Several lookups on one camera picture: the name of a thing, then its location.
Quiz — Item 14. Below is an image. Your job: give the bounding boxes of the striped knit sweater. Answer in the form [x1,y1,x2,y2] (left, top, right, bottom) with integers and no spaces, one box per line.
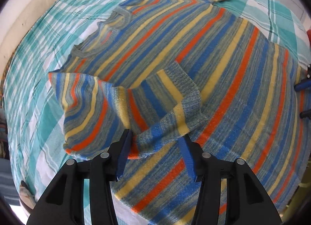
[48,0,310,224]

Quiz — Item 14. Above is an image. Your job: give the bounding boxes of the teal white plaid bedspread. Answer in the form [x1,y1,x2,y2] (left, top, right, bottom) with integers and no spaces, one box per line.
[2,0,311,225]

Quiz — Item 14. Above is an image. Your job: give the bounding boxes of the cream pillow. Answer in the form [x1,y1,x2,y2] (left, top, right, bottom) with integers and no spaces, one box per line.
[1,0,57,73]

